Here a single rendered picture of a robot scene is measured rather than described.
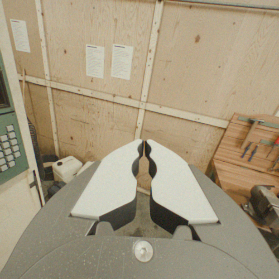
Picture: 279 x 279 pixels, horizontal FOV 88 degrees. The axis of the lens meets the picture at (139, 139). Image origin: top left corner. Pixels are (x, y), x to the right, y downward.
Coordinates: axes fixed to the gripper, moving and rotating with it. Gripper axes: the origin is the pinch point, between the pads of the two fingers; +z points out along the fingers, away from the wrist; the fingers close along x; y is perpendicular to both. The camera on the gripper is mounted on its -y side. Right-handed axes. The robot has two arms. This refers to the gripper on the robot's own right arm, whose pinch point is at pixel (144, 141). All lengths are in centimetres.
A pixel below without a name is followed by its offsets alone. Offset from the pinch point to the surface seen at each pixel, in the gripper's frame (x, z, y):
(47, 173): -125, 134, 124
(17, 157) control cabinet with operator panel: -63, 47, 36
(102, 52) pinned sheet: -45, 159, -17
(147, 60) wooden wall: 2, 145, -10
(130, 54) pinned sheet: -15, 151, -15
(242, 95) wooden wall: 87, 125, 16
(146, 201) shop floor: 8, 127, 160
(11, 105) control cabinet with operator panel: -58, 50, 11
